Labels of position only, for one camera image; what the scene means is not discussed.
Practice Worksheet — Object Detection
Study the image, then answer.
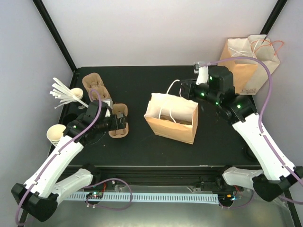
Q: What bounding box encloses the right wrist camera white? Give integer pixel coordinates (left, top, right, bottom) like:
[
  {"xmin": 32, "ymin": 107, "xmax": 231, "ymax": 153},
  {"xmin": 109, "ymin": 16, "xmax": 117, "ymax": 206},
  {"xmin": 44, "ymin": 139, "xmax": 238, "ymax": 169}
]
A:
[{"xmin": 194, "ymin": 61, "xmax": 209, "ymax": 85}]

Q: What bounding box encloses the cup holding straws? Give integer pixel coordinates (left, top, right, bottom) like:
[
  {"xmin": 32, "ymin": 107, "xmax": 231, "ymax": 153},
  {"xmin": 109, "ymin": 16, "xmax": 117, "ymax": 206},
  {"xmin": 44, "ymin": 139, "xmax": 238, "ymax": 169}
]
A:
[{"xmin": 71, "ymin": 87, "xmax": 83, "ymax": 100}]

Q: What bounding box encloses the stack of paper cups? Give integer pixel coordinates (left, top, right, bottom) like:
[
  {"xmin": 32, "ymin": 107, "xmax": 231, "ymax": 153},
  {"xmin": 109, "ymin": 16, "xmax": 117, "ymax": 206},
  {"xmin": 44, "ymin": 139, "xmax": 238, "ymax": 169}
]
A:
[{"xmin": 46, "ymin": 124, "xmax": 66, "ymax": 147}]

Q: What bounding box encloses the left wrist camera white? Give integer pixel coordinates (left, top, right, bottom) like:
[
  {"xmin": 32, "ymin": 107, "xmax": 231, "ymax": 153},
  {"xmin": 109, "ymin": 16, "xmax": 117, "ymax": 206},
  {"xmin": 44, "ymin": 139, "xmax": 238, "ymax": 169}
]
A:
[{"xmin": 102, "ymin": 98, "xmax": 113, "ymax": 117}]

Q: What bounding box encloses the white paper bag orange handle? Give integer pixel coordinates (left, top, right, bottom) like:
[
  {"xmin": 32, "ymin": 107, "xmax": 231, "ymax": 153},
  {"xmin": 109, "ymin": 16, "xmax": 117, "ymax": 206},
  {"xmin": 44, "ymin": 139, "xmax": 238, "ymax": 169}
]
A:
[{"xmin": 240, "ymin": 35, "xmax": 285, "ymax": 96}]

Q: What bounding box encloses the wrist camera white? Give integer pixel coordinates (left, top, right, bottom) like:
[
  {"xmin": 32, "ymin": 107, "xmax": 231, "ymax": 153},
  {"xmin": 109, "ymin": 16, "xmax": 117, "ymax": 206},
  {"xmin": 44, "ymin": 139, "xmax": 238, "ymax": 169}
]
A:
[
  {"xmin": 194, "ymin": 61, "xmax": 209, "ymax": 85},
  {"xmin": 102, "ymin": 98, "xmax": 113, "ymax": 117}
]

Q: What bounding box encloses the light blue cable duct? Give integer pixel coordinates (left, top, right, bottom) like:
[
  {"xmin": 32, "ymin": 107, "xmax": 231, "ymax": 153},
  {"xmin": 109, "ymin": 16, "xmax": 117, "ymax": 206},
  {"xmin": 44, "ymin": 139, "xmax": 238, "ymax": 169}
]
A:
[{"xmin": 66, "ymin": 192, "xmax": 219, "ymax": 205}]

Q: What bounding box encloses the small brown paper bag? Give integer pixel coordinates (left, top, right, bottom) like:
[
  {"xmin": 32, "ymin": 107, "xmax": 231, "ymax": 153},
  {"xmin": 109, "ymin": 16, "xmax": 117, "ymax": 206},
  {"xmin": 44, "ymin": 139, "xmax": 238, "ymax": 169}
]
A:
[{"xmin": 144, "ymin": 79, "xmax": 198, "ymax": 144}]

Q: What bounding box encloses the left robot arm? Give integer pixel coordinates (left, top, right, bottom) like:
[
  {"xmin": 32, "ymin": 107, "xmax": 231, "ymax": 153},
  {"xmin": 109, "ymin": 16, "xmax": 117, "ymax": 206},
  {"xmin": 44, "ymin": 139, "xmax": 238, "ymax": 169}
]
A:
[{"xmin": 11, "ymin": 101, "xmax": 129, "ymax": 222}]

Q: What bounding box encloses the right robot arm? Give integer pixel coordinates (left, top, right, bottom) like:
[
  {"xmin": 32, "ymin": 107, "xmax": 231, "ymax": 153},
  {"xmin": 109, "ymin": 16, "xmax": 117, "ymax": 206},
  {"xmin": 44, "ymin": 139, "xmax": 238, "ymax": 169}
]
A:
[{"xmin": 180, "ymin": 63, "xmax": 303, "ymax": 201}]

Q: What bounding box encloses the large brown paper bag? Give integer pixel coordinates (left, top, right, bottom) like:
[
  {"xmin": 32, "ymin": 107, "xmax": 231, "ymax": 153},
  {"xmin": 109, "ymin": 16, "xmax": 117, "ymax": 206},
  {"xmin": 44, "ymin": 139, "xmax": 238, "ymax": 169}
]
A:
[{"xmin": 218, "ymin": 38, "xmax": 258, "ymax": 94}]

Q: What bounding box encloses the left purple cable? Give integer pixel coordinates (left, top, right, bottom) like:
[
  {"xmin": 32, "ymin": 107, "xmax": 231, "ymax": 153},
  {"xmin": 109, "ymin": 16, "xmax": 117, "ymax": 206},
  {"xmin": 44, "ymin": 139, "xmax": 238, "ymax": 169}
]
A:
[{"xmin": 15, "ymin": 88, "xmax": 104, "ymax": 225}]

